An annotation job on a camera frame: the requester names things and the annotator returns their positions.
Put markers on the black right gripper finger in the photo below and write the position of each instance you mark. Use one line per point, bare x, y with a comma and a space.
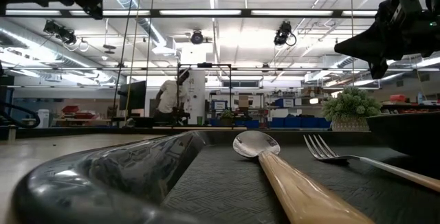
371, 45
379, 68

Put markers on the dark round plate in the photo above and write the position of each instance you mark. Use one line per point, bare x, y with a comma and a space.
405, 131

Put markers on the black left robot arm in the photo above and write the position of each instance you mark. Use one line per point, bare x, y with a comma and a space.
3, 97

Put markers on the black plastic serving tray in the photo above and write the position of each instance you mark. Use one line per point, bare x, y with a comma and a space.
223, 189

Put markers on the thin vertical metal pole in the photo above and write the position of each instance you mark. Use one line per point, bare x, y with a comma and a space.
352, 45

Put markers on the red bins on shelf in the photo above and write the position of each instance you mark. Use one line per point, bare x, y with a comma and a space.
398, 98

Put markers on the green potted plant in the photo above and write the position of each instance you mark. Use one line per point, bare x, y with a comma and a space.
350, 105

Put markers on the black computer monitor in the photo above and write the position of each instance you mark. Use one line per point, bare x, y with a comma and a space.
134, 96

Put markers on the blue storage bins row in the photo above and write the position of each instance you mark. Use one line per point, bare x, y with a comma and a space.
295, 122

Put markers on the red storage boxes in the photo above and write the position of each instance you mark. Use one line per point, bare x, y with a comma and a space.
80, 114

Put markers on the person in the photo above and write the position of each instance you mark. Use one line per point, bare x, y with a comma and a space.
170, 97

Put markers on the white plastic container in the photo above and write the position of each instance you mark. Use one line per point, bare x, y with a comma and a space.
43, 118

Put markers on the white pillar with print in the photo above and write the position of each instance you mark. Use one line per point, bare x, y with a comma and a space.
196, 93

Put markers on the black camera cluster on rail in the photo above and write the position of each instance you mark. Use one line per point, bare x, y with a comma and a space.
63, 33

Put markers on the black round ceiling camera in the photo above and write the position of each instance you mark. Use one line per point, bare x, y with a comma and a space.
197, 37

